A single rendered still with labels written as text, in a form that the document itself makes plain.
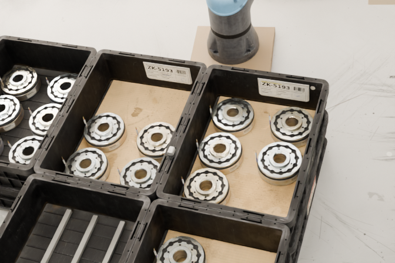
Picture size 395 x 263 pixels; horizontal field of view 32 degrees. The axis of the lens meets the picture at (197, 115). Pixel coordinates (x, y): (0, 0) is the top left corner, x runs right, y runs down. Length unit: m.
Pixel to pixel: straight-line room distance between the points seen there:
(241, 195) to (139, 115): 0.36
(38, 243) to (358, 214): 0.75
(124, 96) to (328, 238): 0.63
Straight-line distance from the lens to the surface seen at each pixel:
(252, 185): 1.58
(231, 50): 1.94
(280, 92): 1.68
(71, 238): 1.59
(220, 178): 1.56
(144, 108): 1.77
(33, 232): 1.63
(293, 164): 1.57
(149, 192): 1.48
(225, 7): 1.84
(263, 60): 1.97
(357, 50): 2.03
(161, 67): 1.74
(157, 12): 2.22
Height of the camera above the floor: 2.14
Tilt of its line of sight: 49 degrees down
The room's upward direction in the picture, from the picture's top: 12 degrees counter-clockwise
